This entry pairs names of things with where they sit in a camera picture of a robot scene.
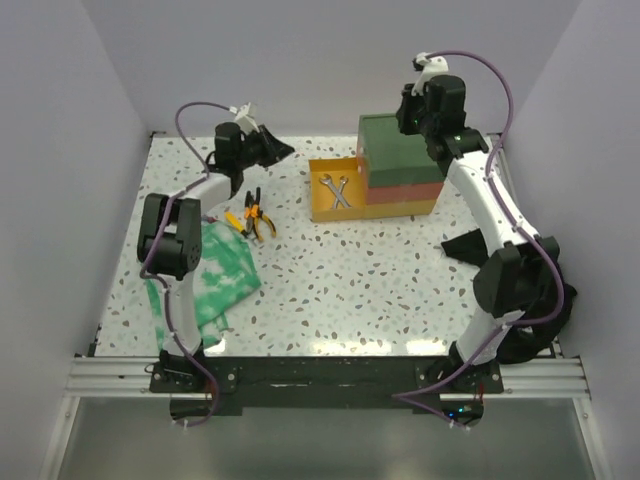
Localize yellow drawer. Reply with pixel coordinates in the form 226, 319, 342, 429
309, 157, 444, 223

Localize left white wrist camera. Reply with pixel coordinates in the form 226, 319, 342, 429
229, 102, 259, 135

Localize aluminium rail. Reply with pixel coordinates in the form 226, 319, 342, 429
66, 357, 591, 399

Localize green white cloth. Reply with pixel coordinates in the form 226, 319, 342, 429
142, 219, 264, 354

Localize yellow handled screwdriver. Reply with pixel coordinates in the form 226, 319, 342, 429
225, 212, 248, 237

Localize orange black pliers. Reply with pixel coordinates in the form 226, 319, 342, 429
244, 187, 277, 242

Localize silver wrench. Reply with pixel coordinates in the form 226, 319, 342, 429
331, 176, 351, 209
319, 174, 351, 209

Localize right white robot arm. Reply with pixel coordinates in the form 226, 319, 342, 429
396, 74, 565, 393

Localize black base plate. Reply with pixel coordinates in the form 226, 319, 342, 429
148, 354, 505, 421

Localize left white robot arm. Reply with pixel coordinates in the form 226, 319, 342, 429
136, 121, 294, 392

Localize black cloth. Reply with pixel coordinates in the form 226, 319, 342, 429
442, 229, 577, 369

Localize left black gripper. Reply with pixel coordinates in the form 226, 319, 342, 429
237, 126, 295, 170

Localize orange drawer box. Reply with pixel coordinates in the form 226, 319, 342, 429
361, 169, 445, 205

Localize green drawer box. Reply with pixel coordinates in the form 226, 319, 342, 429
356, 113, 444, 188

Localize silver wrench front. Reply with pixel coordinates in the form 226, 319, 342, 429
331, 176, 351, 209

